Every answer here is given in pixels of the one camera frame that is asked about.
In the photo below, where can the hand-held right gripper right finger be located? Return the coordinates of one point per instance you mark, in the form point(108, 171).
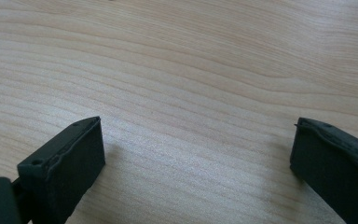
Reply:
point(335, 174)

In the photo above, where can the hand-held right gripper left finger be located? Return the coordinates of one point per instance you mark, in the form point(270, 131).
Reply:
point(65, 174)

